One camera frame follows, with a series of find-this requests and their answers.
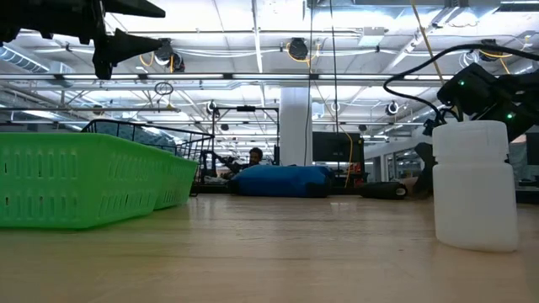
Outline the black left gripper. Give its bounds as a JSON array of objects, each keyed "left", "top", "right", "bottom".
[{"left": 0, "top": 0, "right": 167, "bottom": 81}]

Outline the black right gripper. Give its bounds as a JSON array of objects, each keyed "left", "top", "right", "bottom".
[{"left": 414, "top": 62, "right": 517, "bottom": 199}]

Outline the black bandage roll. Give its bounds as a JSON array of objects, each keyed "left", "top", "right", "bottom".
[{"left": 358, "top": 181, "right": 408, "bottom": 201}]

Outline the white plastic pill bottle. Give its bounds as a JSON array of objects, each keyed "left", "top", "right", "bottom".
[{"left": 431, "top": 120, "right": 520, "bottom": 254}]

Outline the black monitor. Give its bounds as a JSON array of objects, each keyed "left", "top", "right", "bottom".
[{"left": 312, "top": 131, "right": 366, "bottom": 163}]

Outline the blue padded pouch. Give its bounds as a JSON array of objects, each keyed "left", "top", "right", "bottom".
[{"left": 230, "top": 164, "right": 334, "bottom": 199}]

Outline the green plastic basket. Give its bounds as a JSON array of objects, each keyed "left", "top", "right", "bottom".
[
  {"left": 153, "top": 151, "right": 200, "bottom": 211},
  {"left": 0, "top": 132, "right": 170, "bottom": 231}
]

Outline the person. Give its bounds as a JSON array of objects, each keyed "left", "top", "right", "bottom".
[{"left": 219, "top": 146, "right": 264, "bottom": 181}]

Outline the black ceiling cable reel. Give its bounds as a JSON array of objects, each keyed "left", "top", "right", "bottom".
[
  {"left": 152, "top": 37, "right": 186, "bottom": 73},
  {"left": 287, "top": 37, "right": 310, "bottom": 61}
]

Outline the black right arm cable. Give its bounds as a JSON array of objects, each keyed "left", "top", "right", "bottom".
[{"left": 382, "top": 43, "right": 539, "bottom": 137}]

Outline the black wire basket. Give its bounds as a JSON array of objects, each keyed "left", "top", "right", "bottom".
[{"left": 80, "top": 119, "right": 216, "bottom": 198}]

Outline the yellow hanging cable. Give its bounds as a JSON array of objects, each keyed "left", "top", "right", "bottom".
[{"left": 409, "top": 0, "right": 446, "bottom": 85}]

